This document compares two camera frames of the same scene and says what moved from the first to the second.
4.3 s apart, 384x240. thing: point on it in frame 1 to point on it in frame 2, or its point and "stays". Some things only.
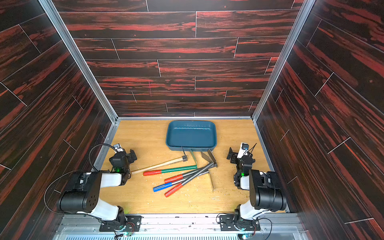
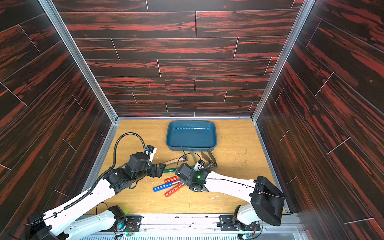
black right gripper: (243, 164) to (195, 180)
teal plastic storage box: (199, 135) stays
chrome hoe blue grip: (166, 185) stays
